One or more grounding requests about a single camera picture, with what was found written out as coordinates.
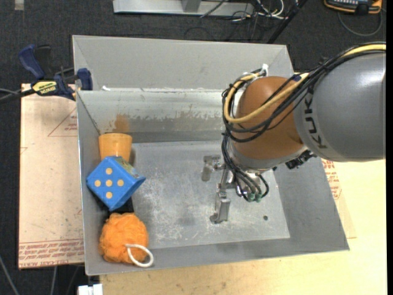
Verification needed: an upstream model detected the grey metal bin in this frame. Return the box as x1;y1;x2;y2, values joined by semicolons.
72;34;350;277

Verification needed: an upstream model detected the orange plastic cup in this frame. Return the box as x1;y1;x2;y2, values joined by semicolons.
98;133;133;165

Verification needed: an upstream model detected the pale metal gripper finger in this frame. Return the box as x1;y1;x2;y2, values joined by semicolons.
209;195;232;224
201;154;222;183

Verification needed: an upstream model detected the orange mesh bath sponge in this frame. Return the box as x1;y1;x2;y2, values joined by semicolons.
98;212;155;269

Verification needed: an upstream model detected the blue dice box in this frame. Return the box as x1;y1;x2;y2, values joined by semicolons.
85;155;147;212

